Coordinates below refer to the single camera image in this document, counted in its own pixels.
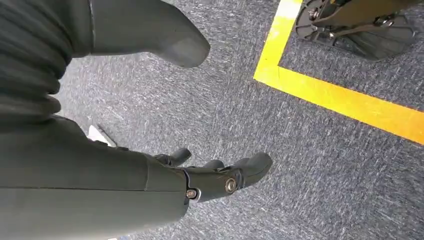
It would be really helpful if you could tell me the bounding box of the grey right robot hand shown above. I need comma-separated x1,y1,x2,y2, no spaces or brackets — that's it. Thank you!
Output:
0,0,274,240

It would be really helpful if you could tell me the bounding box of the yellow floor tape square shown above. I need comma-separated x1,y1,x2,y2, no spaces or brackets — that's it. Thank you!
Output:
253,0,424,146

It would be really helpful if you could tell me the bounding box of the white flat object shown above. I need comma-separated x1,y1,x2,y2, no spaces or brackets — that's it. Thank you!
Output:
87,124,117,148

